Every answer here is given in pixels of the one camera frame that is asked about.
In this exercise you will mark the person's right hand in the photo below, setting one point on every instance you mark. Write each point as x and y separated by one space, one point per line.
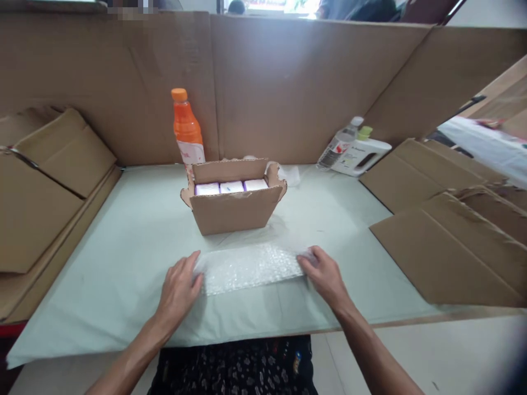
325 275

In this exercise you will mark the person's left hand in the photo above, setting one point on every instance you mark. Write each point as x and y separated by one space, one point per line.
177 288

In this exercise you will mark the person's right thumb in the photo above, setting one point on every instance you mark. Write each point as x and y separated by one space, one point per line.
304 265

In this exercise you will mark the person's right fingers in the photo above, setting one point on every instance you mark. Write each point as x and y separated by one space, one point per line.
321 256

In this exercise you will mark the person's left thumb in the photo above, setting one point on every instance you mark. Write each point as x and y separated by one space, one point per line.
198 283

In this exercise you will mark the person's left fingers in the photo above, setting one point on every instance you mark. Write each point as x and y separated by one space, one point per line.
185 261

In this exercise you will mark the clear bubble wrap sheet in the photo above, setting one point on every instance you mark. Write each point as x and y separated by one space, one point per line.
251 267

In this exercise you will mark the pale green table sheet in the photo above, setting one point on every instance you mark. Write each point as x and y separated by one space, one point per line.
123 247

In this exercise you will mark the open brown cardboard box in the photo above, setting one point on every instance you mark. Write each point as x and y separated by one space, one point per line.
234 212

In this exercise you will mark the white purple packet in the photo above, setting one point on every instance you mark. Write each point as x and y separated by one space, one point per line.
256 184
207 189
231 187

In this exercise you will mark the person's body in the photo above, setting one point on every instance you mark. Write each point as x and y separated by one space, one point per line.
234 368

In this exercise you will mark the white jug with green cap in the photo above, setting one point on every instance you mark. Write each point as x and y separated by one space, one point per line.
366 158

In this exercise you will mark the clear plastic water bottle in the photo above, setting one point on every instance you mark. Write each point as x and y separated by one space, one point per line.
335 148

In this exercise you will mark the orange drink bottle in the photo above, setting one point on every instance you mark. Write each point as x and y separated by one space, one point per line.
187 131

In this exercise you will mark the stack of flat cartons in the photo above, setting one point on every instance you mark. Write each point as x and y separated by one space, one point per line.
45 197
453 238

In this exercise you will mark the tall brown cardboard partition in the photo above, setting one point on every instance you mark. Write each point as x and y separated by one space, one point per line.
288 90

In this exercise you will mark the table with white cloth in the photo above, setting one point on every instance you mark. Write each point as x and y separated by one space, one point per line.
486 142

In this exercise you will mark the slanted brown cardboard panel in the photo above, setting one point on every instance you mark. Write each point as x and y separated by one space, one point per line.
504 98

